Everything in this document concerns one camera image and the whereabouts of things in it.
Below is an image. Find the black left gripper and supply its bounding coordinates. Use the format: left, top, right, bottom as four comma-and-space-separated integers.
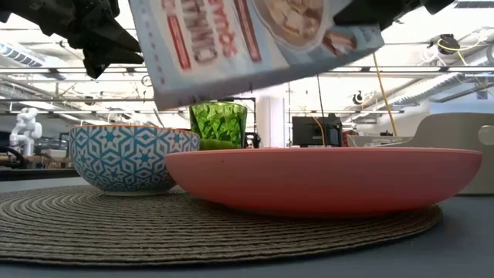
38, 0, 144, 80

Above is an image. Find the cinnamon squares cereal box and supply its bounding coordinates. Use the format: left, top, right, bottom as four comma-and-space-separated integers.
128, 0, 386, 112

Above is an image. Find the blue white patterned bowl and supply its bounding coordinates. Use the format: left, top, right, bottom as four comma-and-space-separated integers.
68, 124, 201, 197

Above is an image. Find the green faceted glass cup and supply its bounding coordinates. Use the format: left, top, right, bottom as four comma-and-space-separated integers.
188, 100, 249, 151

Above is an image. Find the black monitor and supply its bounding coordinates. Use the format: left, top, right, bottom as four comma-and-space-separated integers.
291, 113, 343, 148

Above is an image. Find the pink plate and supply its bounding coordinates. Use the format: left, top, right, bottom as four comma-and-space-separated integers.
164, 146, 484, 219

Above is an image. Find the round woven placemat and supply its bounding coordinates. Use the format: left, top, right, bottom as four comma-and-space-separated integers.
0, 184, 444, 268

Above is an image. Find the yellow hanging cable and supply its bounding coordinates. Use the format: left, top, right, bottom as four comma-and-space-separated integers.
371, 52, 399, 137

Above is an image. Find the black hanging cable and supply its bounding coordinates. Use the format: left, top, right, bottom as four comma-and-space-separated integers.
315, 73, 328, 147

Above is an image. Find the black table frame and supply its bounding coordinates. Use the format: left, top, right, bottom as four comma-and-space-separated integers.
0, 167, 81, 182

